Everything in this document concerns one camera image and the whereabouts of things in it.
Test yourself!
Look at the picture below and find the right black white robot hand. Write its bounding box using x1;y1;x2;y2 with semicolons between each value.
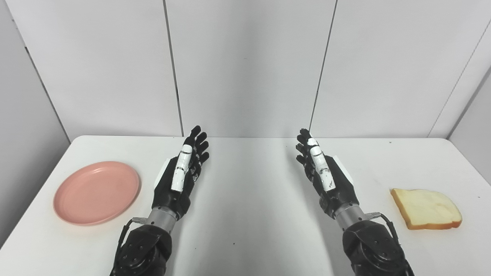
295;128;360;219

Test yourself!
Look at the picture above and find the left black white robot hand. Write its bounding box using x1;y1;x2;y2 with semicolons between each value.
152;125;210;220

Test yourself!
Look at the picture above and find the pink round plate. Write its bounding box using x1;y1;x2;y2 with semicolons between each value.
53;161;141;226

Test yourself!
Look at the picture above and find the slice of bread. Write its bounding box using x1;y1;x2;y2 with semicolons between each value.
390;188;463;230

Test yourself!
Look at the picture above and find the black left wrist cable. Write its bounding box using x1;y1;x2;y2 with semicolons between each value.
115;217;148;265

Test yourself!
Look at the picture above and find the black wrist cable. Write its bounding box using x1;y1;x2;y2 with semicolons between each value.
115;217;148;265
368;212;400;246

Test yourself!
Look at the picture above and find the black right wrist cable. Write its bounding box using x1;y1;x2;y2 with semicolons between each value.
368;212;400;246

